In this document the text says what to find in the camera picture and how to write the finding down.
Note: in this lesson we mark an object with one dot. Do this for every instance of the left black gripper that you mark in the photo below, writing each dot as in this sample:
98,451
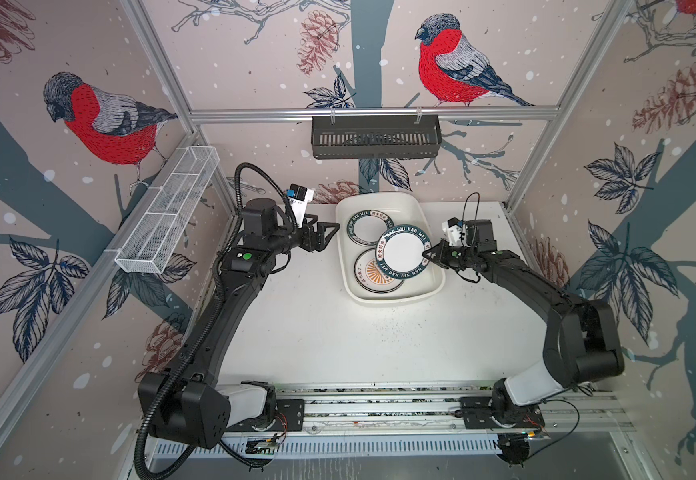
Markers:
319,241

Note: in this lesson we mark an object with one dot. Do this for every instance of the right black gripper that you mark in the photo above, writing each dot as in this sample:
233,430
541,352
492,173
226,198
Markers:
441,257

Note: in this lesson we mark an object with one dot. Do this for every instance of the green rim hao wei plate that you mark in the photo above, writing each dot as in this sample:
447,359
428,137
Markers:
365,227

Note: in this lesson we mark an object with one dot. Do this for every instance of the orange sunburst plate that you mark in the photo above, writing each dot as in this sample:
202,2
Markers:
371,278

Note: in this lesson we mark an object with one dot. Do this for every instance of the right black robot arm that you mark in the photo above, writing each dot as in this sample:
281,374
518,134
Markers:
581,342

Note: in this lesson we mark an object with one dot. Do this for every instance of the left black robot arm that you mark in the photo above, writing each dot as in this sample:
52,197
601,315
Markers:
184,407

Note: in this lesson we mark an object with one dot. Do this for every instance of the white plastic bin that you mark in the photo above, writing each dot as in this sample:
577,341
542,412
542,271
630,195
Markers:
403,209

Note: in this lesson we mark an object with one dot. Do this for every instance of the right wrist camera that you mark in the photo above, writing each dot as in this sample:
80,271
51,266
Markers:
455,232

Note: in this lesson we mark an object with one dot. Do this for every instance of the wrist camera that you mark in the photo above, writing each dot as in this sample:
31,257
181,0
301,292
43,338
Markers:
455,232
299,197

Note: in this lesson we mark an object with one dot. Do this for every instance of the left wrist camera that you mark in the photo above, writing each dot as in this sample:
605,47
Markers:
299,197

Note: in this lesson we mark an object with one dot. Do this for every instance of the black wire wall shelf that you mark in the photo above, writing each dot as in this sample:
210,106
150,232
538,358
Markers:
375,137

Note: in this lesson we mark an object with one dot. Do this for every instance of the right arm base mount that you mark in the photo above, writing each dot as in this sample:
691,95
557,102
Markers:
482,412

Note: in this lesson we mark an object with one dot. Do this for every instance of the white mesh wall basket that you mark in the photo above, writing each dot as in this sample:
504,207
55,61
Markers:
157,233

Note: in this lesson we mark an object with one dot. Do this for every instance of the aluminium mounting rail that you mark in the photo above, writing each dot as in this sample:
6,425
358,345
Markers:
408,408

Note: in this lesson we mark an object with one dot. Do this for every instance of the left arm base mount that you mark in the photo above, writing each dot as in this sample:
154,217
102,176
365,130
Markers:
287,416

